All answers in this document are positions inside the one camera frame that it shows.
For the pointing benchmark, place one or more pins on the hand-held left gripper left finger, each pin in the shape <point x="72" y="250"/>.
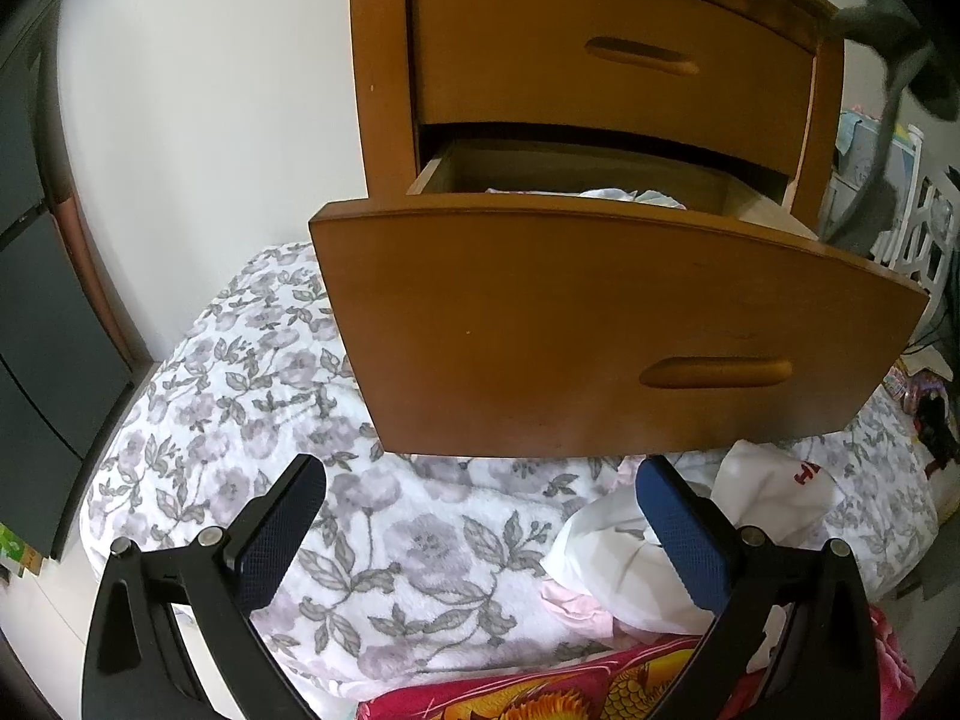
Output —
<point x="274" y="532"/>

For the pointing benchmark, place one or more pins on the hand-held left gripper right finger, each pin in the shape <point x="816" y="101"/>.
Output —
<point x="686" y="540"/>

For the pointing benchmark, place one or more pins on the white garment with red print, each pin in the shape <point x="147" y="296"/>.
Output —
<point x="757" y="487"/>

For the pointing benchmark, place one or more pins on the pink garment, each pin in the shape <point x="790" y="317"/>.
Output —
<point x="577" y="604"/>

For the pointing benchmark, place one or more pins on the wooden drawer with curved front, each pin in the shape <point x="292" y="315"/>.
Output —
<point x="525" y="330"/>

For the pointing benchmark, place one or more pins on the white patterned cloth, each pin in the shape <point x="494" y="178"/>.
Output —
<point x="615" y="195"/>

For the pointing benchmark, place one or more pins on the dark grey garment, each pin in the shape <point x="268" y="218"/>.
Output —
<point x="885" y="22"/>

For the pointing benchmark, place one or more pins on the grey floral blanket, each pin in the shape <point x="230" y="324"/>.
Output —
<point x="420" y="540"/>

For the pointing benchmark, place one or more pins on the red printed blanket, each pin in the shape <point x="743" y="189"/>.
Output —
<point x="465" y="701"/>

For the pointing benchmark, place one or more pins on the green packets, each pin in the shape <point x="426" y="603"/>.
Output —
<point x="19" y="551"/>

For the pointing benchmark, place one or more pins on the colourful toy pile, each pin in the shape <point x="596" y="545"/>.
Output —
<point x="911" y="390"/>

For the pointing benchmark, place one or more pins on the small black object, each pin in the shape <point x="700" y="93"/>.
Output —
<point x="941" y="431"/>

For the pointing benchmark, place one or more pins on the dark cabinet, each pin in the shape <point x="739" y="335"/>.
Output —
<point x="45" y="360"/>

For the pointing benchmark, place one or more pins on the wooden nightstand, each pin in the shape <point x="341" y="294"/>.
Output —
<point x="382" y="52"/>

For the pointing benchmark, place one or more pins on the wooden drawer with straight front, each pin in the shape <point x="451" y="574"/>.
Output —
<point x="525" y="75"/>

